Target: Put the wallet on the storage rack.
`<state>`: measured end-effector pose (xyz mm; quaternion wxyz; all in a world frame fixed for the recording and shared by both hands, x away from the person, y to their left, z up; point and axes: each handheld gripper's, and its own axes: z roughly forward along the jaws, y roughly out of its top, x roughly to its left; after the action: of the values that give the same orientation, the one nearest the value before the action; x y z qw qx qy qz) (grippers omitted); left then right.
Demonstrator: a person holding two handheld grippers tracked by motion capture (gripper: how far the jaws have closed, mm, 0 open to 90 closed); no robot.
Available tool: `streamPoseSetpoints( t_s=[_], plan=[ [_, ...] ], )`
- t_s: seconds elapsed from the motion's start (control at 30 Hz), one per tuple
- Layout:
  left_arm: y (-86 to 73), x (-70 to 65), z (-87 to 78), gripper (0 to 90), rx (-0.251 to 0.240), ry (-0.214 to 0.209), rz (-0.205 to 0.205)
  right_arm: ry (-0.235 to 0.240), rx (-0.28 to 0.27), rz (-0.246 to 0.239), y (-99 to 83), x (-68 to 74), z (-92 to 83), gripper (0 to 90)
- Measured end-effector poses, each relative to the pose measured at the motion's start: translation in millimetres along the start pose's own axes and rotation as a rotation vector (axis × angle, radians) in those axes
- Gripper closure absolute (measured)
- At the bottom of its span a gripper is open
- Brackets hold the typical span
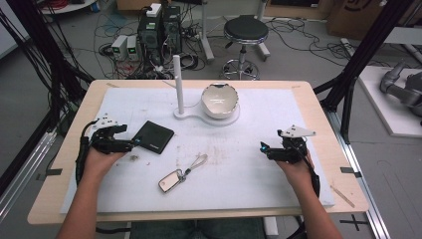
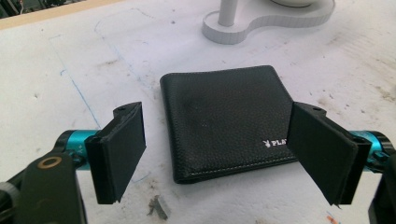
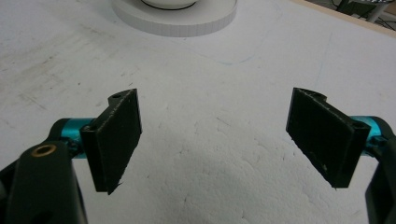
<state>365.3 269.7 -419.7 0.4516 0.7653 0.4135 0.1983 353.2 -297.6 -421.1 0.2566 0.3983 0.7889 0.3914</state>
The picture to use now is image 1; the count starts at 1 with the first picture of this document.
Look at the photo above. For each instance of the white round table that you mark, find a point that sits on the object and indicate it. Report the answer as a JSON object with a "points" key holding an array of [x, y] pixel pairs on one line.
{"points": [[66, 6]]}

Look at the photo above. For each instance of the thin wooden stick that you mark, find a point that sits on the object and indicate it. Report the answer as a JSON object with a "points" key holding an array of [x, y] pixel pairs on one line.
{"points": [[342, 196]]}

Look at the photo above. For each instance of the white platform board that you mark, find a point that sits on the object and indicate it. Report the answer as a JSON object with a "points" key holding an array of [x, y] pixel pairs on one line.
{"points": [[391, 116]]}

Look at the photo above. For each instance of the black tape strip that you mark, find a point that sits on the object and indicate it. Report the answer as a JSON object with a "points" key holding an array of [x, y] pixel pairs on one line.
{"points": [[49, 173], [351, 171]]}

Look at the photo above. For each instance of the black tape cross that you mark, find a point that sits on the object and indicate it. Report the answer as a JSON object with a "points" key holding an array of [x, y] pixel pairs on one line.
{"points": [[354, 221]]}

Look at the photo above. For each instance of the black computer tower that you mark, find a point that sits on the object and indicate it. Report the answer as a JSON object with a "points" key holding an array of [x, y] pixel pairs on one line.
{"points": [[172, 30], [150, 36]]}

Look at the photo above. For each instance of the person's right hand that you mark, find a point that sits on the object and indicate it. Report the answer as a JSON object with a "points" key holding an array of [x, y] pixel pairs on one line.
{"points": [[297, 174]]}

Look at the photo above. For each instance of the grey power supply unit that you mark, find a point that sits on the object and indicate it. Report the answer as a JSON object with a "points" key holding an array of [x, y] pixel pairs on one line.
{"points": [[119, 46], [132, 48]]}

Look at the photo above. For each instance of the white box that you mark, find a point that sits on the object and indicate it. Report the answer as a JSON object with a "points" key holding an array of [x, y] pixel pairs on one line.
{"points": [[153, 10]]}

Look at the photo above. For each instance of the aluminium rail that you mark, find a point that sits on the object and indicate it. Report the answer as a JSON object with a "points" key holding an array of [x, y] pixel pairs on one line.
{"points": [[361, 179], [23, 169]]}

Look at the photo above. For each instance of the white scalloped bowl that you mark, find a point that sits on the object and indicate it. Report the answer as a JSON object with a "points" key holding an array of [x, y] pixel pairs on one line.
{"points": [[219, 101]]}

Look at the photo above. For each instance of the black round stool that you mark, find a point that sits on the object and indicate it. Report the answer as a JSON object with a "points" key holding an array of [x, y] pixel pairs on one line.
{"points": [[246, 30]]}

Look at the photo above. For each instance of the white stand with pole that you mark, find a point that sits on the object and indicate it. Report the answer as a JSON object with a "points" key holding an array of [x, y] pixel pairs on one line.
{"points": [[179, 86]]}

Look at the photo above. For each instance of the brown cardboard box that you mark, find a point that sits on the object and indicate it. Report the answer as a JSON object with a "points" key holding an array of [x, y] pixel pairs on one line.
{"points": [[361, 18]]}

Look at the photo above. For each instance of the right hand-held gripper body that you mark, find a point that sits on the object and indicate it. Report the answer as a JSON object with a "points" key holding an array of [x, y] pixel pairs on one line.
{"points": [[293, 146]]}

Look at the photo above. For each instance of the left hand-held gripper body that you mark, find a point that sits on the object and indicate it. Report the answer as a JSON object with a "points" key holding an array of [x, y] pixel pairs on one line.
{"points": [[107, 141]]}

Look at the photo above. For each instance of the black wallet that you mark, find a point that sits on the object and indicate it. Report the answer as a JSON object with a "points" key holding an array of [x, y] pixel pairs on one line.
{"points": [[153, 136]]}

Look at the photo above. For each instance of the person's left hand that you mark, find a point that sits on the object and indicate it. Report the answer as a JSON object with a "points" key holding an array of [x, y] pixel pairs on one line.
{"points": [[99, 162]]}

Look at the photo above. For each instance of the white foam mat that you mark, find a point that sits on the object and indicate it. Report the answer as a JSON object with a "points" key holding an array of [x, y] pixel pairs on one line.
{"points": [[232, 179]]}

